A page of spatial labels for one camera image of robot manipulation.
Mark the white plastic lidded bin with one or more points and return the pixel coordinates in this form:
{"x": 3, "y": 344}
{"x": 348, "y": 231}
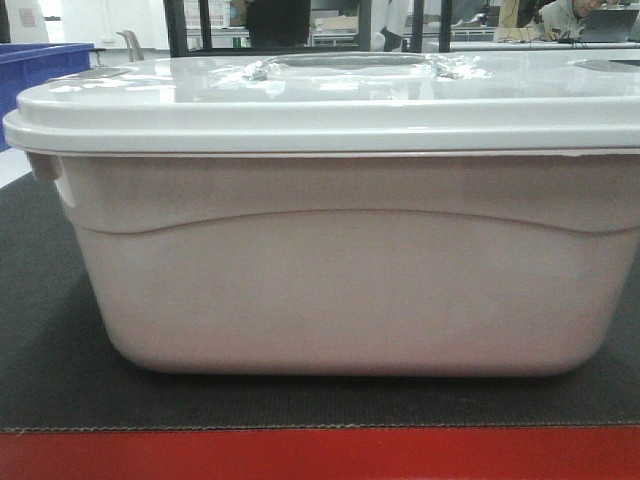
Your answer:
{"x": 349, "y": 213}

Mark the grey metal hook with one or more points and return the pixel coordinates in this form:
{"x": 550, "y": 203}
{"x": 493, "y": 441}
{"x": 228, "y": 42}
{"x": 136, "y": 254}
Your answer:
{"x": 135, "y": 52}

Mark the dark grey table mat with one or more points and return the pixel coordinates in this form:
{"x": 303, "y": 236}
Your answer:
{"x": 60, "y": 373}

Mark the seated person in hoodie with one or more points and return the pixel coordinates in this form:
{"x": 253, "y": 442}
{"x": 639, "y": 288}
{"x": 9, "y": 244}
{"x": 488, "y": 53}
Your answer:
{"x": 565, "y": 19}

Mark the blue plastic crate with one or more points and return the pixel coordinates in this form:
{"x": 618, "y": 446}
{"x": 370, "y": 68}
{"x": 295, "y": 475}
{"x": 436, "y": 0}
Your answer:
{"x": 25, "y": 65}

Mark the black metal frame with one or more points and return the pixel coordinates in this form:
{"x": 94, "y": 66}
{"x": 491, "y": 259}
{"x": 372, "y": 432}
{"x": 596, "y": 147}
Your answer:
{"x": 279, "y": 27}

